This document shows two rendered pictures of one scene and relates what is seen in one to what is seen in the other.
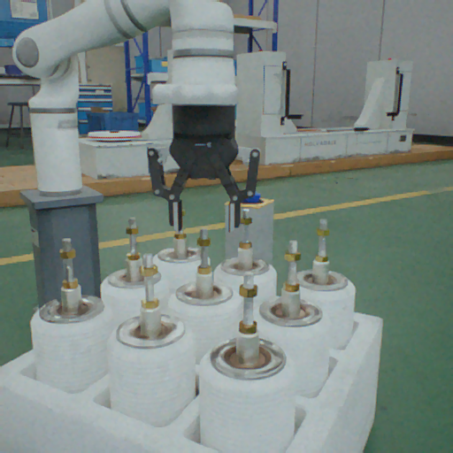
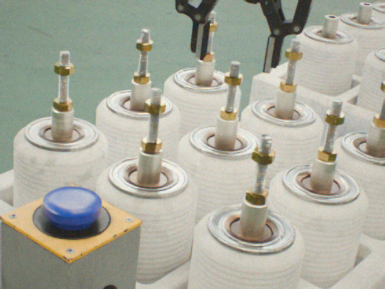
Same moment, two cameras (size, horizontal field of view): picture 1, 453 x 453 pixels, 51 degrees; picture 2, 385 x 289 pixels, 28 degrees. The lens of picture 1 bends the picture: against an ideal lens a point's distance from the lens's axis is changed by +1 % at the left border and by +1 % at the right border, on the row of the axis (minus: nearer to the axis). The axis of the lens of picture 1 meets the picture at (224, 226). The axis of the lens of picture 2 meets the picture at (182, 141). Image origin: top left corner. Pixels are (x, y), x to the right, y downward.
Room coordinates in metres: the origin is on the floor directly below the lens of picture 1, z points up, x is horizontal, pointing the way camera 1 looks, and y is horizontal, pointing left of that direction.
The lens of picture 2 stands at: (1.31, 0.09, 0.61)
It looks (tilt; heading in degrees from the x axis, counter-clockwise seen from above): 26 degrees down; 188
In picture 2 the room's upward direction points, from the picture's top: 6 degrees clockwise
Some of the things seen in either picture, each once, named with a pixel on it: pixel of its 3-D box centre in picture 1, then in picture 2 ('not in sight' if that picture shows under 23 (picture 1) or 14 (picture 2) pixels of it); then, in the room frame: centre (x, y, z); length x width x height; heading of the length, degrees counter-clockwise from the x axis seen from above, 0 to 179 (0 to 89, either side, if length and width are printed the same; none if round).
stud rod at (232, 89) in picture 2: (203, 257); (230, 97); (0.58, 0.03, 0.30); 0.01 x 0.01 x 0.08; 27
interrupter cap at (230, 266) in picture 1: (245, 266); (148, 177); (0.68, -0.03, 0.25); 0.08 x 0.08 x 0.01
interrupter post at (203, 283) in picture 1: (204, 284); (226, 131); (0.58, 0.03, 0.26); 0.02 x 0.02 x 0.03
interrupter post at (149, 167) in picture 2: (245, 258); (149, 165); (0.68, -0.03, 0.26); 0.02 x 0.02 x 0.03
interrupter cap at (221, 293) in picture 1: (204, 293); (224, 142); (0.58, 0.03, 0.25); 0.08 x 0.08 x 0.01
